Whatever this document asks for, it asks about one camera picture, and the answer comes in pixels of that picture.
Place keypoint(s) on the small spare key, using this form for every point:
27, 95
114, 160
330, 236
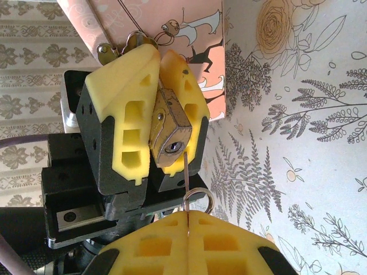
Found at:
104, 53

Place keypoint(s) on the silver key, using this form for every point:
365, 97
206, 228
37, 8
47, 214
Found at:
186, 177

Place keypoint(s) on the brass padlock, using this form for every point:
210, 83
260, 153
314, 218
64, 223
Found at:
172, 126

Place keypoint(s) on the pink cartoon print box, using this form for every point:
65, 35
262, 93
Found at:
186, 14

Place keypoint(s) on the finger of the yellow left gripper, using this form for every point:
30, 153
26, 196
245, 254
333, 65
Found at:
195, 94
114, 94

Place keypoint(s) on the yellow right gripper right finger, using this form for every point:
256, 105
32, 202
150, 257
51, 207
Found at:
229, 252

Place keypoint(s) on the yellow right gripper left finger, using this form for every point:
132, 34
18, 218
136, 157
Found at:
155, 252

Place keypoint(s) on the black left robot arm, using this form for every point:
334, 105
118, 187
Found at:
23, 229

